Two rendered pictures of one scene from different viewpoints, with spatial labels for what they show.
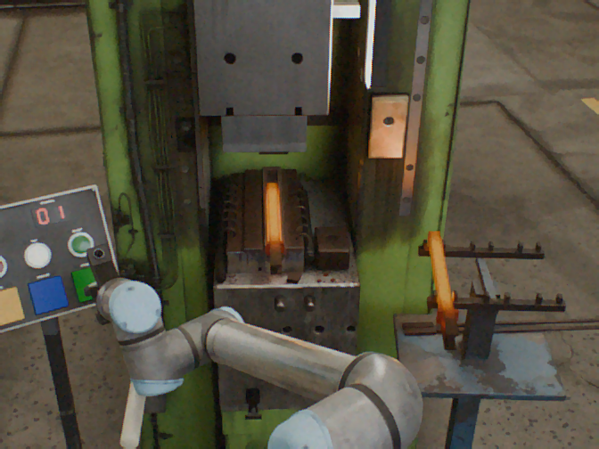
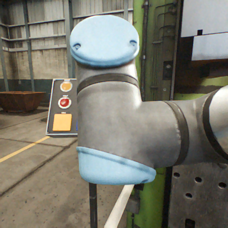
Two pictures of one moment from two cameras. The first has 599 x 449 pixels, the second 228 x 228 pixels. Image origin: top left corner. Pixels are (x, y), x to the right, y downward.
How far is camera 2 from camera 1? 1.41 m
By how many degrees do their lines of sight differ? 33
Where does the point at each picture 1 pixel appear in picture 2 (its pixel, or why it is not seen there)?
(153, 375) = (103, 141)
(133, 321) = (92, 44)
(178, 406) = (144, 214)
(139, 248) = not seen: hidden behind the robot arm
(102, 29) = (137, 19)
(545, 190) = not seen: outside the picture
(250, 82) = (216, 9)
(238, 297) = not seen: hidden behind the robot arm
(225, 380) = (173, 208)
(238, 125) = (204, 41)
